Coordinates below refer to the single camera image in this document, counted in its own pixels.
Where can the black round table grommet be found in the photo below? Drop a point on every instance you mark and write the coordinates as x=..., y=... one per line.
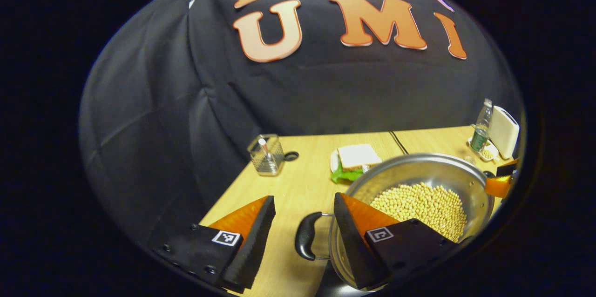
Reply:
x=291, y=156

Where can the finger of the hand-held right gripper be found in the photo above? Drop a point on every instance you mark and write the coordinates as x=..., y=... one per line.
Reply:
x=498, y=186
x=507, y=170

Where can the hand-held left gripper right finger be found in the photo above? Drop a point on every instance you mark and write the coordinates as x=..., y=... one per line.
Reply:
x=351, y=250

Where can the pile of yellow soybeans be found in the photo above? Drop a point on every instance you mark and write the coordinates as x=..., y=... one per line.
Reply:
x=428, y=204

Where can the black backdrop cloth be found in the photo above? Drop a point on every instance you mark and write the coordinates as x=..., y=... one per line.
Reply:
x=163, y=101

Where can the black induction cooktop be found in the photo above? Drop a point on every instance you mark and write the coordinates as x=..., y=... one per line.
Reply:
x=326, y=283

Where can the white divided bean plate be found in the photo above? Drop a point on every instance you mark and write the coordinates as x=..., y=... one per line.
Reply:
x=488, y=153

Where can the sandwich with lettuce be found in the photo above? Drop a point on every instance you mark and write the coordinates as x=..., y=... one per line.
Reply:
x=358, y=157

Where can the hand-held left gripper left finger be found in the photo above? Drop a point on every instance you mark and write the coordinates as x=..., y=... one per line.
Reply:
x=253, y=250

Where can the clear plastic water bottle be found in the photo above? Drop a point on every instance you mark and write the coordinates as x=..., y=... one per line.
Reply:
x=479, y=131

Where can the white stick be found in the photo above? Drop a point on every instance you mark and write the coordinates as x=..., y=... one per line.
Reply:
x=265, y=148

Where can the stainless steel pot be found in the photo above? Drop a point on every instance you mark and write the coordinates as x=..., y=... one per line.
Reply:
x=419, y=169

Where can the metal mesh holder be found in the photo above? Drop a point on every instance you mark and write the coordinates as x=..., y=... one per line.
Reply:
x=270, y=164

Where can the white toaster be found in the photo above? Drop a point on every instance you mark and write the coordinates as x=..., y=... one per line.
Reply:
x=505, y=131

